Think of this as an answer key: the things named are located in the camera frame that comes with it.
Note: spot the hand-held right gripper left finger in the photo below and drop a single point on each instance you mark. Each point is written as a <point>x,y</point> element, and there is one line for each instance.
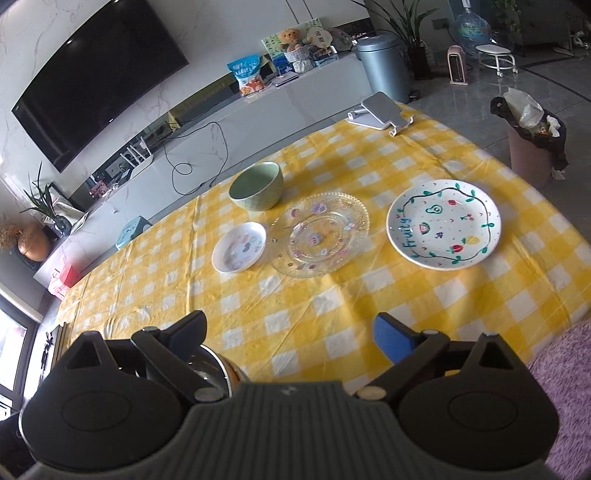
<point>188,326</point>

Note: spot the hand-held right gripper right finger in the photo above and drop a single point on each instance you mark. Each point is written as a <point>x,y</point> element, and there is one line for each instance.
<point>390,336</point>

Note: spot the stainless steel bowl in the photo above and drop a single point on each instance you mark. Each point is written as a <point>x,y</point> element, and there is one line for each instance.
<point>218,364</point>

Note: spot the small white printed plate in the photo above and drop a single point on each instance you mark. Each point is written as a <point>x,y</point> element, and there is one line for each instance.
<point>238,249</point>

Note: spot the large white fruit-print plate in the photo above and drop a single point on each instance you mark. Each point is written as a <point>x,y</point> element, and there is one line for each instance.
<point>443,226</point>

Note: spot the clear glass patterned plate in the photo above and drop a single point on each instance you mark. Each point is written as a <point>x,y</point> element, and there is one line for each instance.
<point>318,235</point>

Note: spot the green ceramic bowl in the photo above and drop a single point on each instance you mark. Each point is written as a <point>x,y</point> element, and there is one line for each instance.
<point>258,196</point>

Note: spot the yellow checked tablecloth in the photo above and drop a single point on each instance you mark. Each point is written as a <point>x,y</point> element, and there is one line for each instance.
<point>323,314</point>

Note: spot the light blue box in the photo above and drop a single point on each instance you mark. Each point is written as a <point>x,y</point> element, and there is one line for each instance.
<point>133,230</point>

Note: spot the red box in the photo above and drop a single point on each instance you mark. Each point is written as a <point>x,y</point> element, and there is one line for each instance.
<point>69,276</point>

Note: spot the orange round vase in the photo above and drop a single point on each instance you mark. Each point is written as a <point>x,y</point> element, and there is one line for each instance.
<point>33,244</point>

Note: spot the purple shaggy rug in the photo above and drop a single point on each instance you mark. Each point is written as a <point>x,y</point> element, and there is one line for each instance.
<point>565,383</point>

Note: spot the green plant in dark vase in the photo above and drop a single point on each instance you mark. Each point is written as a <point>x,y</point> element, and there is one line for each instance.
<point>46,198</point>

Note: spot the dried flower bunch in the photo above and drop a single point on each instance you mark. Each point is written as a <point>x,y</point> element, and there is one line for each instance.
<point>8,233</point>

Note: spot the white phone stand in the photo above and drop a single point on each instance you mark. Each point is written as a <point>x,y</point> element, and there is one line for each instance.
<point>378,110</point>

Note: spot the long grey tv cabinet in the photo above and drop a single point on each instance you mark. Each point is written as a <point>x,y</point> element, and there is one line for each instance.
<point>277,115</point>

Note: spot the pink bin with black bag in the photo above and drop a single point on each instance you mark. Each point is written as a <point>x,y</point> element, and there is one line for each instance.
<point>531,152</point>

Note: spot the blue snack bag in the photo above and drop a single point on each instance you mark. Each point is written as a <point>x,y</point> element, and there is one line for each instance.
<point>249,76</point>

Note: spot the black television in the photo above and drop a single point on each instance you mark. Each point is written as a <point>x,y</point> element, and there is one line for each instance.
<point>92,78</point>

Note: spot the grey-blue lidded trash can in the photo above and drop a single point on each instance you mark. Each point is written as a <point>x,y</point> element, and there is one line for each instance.
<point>383,69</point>

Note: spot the pink space heater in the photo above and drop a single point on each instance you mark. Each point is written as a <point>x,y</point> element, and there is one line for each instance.
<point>459,67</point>

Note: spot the tall potted plant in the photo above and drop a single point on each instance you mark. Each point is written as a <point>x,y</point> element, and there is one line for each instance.
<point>418,55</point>

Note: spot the white wheeled stool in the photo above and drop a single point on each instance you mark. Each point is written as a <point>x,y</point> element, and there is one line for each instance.
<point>495,53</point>

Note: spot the brown teddy bear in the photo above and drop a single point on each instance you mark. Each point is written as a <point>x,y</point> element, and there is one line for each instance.
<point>291,38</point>

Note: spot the round hand fan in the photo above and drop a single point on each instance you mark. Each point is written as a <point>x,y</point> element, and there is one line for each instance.
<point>318,36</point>

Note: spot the blue water jug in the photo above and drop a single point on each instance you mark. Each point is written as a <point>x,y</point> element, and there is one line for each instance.
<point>472,30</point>

